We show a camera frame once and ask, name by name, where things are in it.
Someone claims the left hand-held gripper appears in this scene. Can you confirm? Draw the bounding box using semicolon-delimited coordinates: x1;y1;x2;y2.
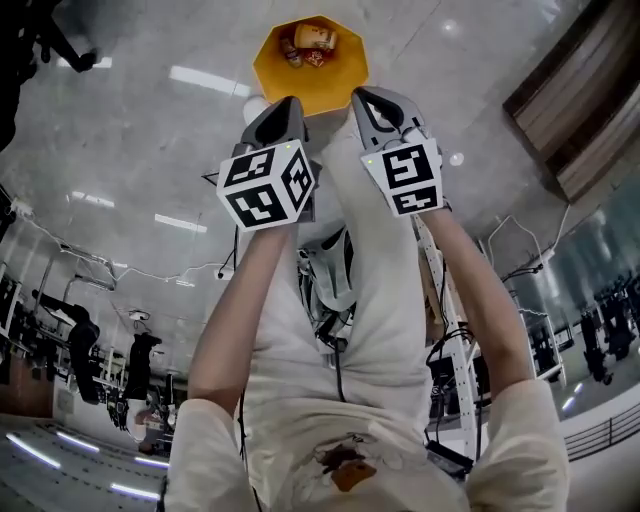
215;95;322;234

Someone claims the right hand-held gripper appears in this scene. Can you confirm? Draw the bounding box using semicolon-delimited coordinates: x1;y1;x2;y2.
350;86;447;219

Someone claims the yellow octagonal trash bin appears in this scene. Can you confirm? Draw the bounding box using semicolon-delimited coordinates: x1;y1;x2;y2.
252;13;370;119

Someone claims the person's left forearm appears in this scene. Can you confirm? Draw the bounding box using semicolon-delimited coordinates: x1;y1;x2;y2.
188;219;292;407

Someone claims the person's right forearm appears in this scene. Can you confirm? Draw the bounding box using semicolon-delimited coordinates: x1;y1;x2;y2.
423;205;537;399

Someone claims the person's right hand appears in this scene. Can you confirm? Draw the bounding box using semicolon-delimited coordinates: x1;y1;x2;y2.
399;124;433;150

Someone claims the brown wooden panel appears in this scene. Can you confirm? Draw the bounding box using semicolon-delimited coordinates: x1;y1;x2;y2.
502;0;640;204

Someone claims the black equipment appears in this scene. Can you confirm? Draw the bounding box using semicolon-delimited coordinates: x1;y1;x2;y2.
0;0;101;151

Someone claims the black humanoid robot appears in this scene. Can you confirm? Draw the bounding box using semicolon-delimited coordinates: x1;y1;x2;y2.
119;332;164;401
30;288;103;406

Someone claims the person's white shirt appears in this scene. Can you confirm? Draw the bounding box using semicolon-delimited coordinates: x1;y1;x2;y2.
163;349;572;512

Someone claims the black metal railing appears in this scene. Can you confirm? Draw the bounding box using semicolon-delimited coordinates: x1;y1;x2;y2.
563;413;640;462

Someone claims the white grey device with cables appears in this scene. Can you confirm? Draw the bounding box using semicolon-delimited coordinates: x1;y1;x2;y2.
295;224;357;346

